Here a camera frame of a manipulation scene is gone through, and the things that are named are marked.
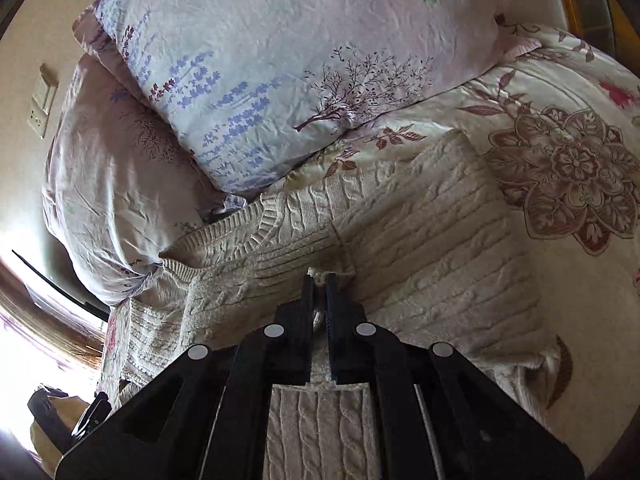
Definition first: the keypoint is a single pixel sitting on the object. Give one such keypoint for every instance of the floral bed sheet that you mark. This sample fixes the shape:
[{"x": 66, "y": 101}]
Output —
[{"x": 575, "y": 160}]

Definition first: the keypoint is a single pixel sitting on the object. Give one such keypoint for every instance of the beige wall switch plate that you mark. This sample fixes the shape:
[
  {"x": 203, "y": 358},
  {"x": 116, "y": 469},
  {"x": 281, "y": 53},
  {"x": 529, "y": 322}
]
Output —
[{"x": 44, "y": 102}]

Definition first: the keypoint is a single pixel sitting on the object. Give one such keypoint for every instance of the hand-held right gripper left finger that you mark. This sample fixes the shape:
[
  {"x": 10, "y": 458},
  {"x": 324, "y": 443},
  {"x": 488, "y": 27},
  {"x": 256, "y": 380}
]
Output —
[{"x": 306, "y": 295}]

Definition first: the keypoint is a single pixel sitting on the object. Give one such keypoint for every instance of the lavender and tree print pillow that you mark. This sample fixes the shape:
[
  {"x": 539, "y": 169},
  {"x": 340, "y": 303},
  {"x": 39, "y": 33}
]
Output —
[{"x": 300, "y": 60}]

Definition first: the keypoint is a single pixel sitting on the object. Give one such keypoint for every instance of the pale pink floral pillow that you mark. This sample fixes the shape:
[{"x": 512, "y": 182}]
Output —
[{"x": 110, "y": 185}]

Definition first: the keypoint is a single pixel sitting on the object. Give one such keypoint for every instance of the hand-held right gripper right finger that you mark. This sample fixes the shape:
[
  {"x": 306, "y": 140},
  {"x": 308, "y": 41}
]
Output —
[{"x": 332, "y": 300}]

